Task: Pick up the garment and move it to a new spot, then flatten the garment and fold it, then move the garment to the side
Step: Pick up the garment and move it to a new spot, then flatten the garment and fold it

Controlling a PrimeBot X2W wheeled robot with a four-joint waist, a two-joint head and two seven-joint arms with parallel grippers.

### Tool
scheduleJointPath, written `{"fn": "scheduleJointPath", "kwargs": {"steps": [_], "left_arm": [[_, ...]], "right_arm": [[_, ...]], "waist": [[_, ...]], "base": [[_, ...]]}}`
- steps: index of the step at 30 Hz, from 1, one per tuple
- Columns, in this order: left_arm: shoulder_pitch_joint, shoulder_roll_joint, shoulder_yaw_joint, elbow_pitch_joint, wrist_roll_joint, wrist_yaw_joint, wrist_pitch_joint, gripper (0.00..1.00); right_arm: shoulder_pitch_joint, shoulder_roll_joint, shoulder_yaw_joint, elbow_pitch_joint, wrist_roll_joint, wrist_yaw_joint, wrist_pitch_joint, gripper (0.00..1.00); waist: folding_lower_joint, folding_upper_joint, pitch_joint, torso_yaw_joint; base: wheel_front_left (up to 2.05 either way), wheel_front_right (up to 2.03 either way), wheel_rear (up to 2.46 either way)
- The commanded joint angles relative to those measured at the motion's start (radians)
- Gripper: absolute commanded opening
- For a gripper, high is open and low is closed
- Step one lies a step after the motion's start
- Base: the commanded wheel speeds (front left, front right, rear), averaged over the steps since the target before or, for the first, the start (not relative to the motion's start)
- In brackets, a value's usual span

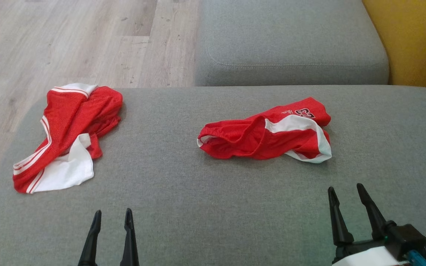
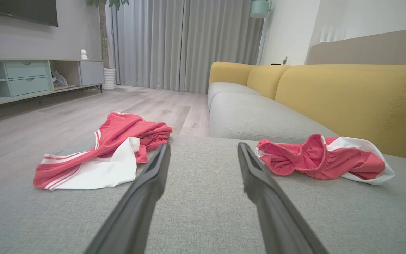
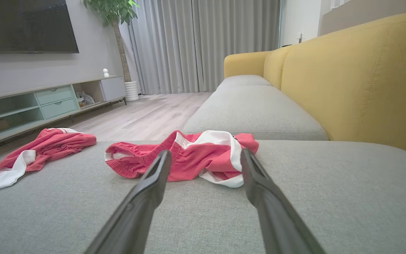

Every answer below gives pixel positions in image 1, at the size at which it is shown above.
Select grey sofa chaise cushion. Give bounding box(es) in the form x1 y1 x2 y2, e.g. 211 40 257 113
194 0 390 87

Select red shorts with white stripes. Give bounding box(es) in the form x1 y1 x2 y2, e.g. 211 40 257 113
12 83 124 194

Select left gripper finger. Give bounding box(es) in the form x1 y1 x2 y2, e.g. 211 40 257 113
78 210 102 266
120 208 140 266

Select red garment with number print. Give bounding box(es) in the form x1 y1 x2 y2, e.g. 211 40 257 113
197 97 332 164

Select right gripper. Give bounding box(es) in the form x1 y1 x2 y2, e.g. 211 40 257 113
328 183 409 266

